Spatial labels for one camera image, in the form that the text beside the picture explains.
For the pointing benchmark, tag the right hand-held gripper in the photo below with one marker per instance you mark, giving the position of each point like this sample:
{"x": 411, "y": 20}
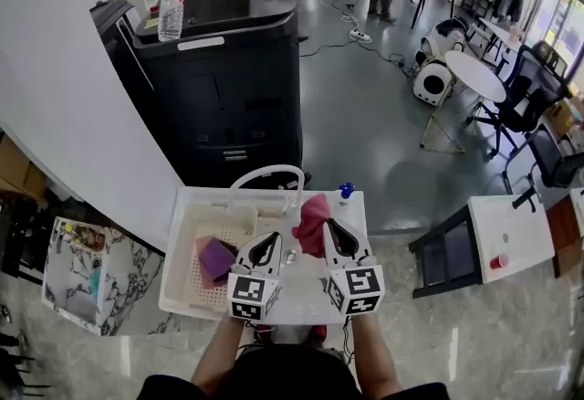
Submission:
{"x": 360, "y": 286}

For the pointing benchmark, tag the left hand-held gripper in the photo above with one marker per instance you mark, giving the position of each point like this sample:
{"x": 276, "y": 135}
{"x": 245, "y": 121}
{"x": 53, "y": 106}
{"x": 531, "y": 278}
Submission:
{"x": 248, "y": 293}

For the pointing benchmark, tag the red cloth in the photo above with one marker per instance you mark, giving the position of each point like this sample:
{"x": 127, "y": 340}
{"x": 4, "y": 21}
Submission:
{"x": 312, "y": 229}

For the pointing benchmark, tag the purple cloth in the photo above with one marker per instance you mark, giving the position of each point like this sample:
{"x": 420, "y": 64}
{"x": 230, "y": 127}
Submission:
{"x": 216, "y": 259}

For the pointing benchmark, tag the pink cloth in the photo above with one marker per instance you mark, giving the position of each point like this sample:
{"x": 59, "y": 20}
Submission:
{"x": 214, "y": 286}

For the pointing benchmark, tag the cream perforated basket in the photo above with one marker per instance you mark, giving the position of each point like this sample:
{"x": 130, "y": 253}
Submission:
{"x": 191, "y": 288}

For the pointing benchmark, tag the person's right forearm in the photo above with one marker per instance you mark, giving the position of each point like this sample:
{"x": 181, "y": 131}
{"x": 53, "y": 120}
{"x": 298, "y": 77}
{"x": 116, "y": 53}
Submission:
{"x": 376, "y": 357}

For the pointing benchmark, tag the person's left forearm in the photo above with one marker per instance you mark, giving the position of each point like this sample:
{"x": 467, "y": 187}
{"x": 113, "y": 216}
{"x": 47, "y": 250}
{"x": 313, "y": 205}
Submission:
{"x": 219, "y": 357}

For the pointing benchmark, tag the brown cardboard box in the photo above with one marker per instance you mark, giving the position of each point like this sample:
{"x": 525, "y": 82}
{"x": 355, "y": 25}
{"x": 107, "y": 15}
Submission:
{"x": 18, "y": 170}
{"x": 563, "y": 115}

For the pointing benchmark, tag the beige sponge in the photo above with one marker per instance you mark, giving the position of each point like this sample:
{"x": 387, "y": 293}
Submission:
{"x": 271, "y": 214}

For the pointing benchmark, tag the white sink unit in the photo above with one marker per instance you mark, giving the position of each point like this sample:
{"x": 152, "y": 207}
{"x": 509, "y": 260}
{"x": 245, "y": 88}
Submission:
{"x": 310, "y": 293}

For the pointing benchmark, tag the blue-capped soap pump bottle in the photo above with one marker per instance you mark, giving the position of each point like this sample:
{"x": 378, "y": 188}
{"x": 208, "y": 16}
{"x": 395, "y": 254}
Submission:
{"x": 347, "y": 190}

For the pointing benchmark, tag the person's left shoe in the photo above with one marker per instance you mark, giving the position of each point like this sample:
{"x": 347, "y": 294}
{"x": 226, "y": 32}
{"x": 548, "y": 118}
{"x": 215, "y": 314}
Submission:
{"x": 264, "y": 329}

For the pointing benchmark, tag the person's shoe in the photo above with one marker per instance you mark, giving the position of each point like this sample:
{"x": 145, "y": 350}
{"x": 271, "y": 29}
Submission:
{"x": 318, "y": 332}
{"x": 264, "y": 329}

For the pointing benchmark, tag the person's right shoe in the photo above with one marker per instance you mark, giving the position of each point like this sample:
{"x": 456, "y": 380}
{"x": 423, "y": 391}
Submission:
{"x": 318, "y": 332}

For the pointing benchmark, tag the white curved faucet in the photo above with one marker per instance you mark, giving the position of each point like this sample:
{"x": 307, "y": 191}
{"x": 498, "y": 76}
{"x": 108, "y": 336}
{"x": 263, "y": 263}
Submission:
{"x": 269, "y": 168}

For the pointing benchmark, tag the person's black shirt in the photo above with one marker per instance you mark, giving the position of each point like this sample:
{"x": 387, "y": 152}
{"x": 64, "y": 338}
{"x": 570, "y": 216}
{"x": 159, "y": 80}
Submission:
{"x": 292, "y": 377}

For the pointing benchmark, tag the marble pattern sink cabinet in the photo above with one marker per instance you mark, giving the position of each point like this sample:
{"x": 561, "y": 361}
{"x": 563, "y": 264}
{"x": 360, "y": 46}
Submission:
{"x": 132, "y": 270}

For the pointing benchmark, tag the red paper cup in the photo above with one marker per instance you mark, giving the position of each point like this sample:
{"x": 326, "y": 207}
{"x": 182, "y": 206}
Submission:
{"x": 499, "y": 262}

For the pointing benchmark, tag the large black copier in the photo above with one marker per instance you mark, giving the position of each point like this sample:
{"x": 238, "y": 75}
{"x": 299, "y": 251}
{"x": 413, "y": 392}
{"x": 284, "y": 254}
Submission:
{"x": 219, "y": 106}

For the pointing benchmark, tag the teal cloth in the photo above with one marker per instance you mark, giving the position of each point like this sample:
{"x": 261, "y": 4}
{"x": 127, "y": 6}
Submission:
{"x": 95, "y": 291}

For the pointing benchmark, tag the white side table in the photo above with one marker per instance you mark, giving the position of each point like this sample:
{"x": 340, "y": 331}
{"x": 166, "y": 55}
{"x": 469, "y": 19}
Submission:
{"x": 515, "y": 234}

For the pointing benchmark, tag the amber liquid bottle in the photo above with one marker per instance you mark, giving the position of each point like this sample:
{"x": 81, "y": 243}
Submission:
{"x": 86, "y": 237}

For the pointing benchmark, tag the black faucet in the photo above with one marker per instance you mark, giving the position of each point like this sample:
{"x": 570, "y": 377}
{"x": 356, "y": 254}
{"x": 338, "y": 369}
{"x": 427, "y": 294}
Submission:
{"x": 527, "y": 198}

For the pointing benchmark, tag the white round backpack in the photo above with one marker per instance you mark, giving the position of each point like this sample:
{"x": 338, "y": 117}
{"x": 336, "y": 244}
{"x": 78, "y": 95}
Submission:
{"x": 431, "y": 83}

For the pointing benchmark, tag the chrome faucet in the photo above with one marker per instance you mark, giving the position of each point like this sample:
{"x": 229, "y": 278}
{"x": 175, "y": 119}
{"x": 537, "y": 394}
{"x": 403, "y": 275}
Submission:
{"x": 60, "y": 238}

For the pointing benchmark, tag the white power strip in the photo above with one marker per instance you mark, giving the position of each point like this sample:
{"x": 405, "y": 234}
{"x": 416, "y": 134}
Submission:
{"x": 359, "y": 35}

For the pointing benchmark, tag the round white table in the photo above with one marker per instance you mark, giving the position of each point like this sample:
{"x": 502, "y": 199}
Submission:
{"x": 474, "y": 74}

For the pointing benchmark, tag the wooden vanity cabinet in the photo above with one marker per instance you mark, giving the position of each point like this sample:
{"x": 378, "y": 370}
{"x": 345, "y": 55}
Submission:
{"x": 566, "y": 229}

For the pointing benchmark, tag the black metal table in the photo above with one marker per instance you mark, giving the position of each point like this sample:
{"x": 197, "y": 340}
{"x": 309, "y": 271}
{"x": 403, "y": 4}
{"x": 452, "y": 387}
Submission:
{"x": 27, "y": 238}

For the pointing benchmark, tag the black mesh office chair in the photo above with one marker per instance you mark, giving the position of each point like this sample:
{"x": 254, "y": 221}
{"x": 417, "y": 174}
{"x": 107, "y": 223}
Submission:
{"x": 529, "y": 97}
{"x": 549, "y": 55}

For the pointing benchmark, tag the yellow sticky note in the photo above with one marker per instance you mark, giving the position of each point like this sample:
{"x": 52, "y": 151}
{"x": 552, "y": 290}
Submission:
{"x": 151, "y": 23}

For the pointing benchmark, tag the clear plastic water bottle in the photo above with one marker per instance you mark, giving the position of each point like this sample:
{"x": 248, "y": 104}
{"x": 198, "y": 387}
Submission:
{"x": 171, "y": 10}

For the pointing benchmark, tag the white rectangular desk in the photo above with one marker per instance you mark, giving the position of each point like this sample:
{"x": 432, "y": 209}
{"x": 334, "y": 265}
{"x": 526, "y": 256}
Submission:
{"x": 497, "y": 30}

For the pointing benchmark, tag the clothes rack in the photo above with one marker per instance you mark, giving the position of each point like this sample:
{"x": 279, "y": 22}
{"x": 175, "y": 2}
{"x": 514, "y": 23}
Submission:
{"x": 508, "y": 5}

